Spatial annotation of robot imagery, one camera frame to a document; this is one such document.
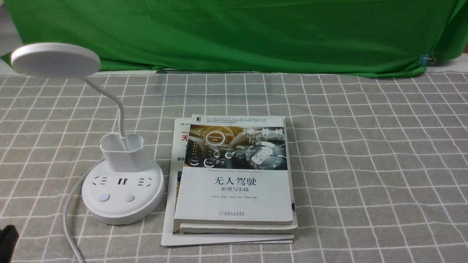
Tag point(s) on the white round desk lamp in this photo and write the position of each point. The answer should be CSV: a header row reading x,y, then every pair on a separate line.
x,y
127,185

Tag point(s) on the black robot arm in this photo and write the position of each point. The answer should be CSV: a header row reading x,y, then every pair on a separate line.
x,y
8,239

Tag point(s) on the white self-driving book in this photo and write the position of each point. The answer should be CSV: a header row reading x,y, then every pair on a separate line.
x,y
234,190

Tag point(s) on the middle white book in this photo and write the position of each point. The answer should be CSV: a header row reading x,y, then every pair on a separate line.
x,y
237,229

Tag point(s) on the bottom thin magazine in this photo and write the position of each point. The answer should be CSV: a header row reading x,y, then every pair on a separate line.
x,y
169,238

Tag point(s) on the grey checkered tablecloth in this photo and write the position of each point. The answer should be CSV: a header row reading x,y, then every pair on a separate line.
x,y
379,166

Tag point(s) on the green backdrop cloth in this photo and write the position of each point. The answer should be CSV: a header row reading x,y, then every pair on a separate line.
x,y
372,38

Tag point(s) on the blue binder clip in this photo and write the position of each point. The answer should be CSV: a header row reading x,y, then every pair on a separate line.
x,y
426,60

